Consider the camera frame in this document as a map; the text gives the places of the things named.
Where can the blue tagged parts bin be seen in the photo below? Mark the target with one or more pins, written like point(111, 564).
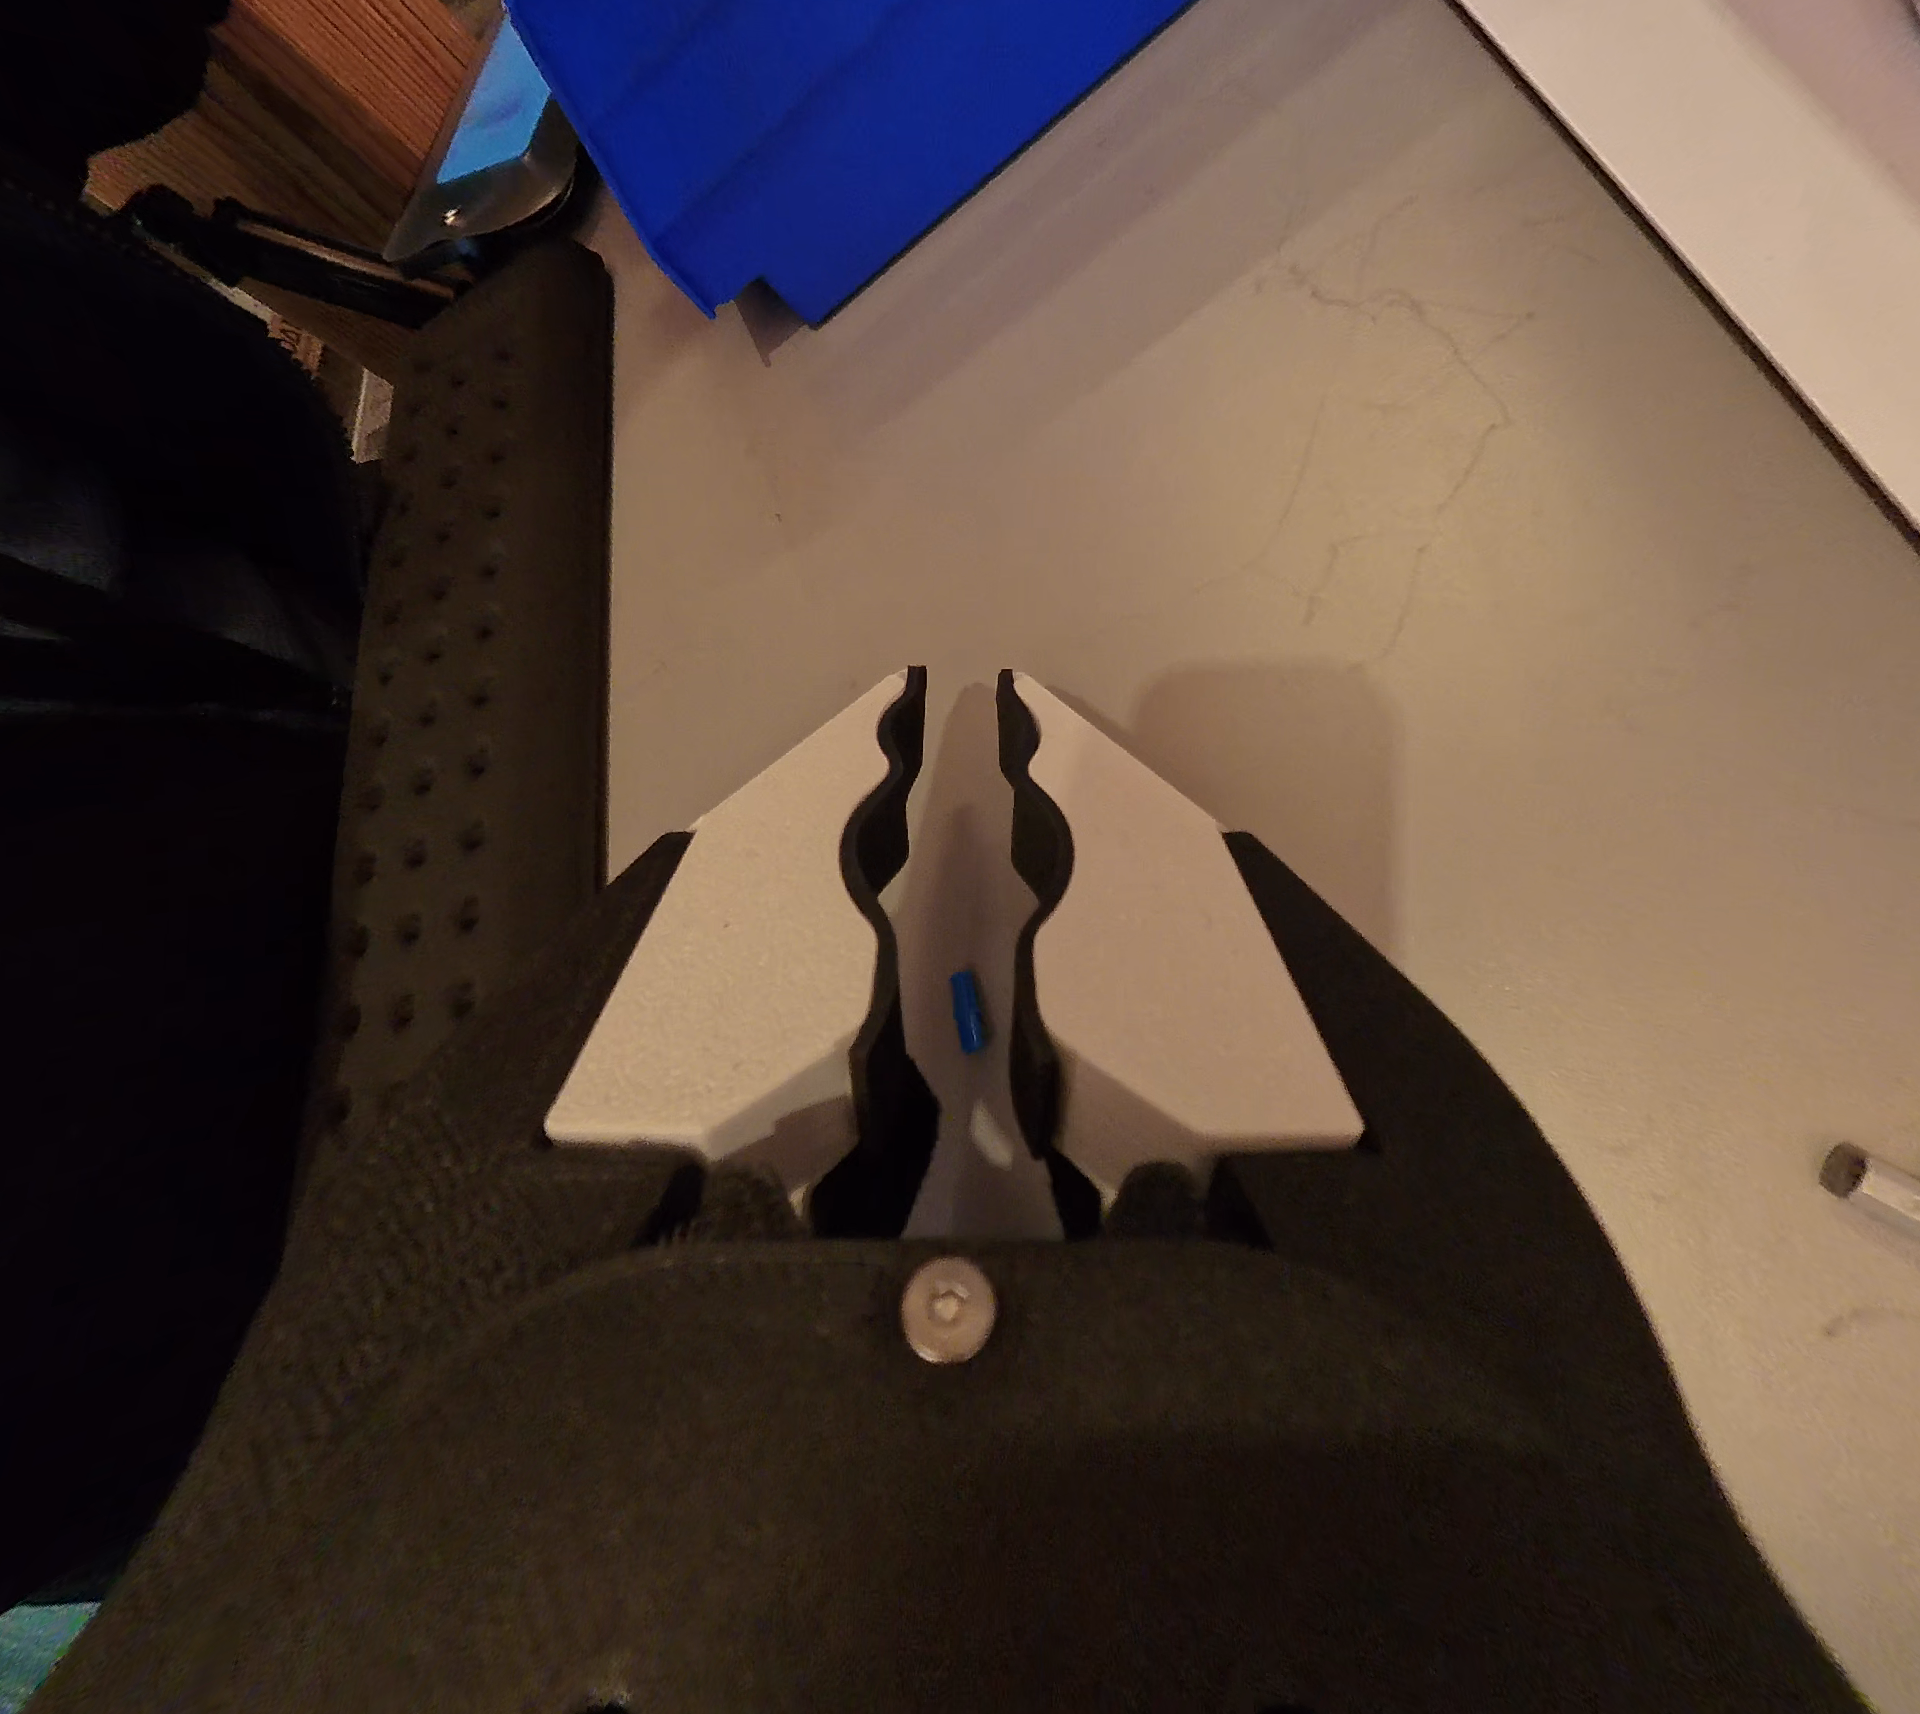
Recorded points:
point(900, 19)

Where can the white wooden book stand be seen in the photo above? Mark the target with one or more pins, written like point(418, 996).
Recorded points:
point(1725, 64)

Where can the small grey connector piece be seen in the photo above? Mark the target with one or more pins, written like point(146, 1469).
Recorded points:
point(1869, 1189)

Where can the black perforated board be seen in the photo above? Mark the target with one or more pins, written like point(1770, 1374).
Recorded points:
point(481, 618)

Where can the metal clamp plate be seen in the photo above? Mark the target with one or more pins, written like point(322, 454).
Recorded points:
point(488, 155)

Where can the wooden slatted panel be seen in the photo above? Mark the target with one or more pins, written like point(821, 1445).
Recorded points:
point(331, 78)

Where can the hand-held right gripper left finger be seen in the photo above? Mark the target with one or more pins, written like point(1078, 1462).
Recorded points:
point(720, 994)

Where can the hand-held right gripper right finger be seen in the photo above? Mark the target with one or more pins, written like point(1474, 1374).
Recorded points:
point(1185, 994)

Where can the blue connector pin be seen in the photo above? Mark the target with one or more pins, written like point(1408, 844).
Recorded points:
point(969, 1013)

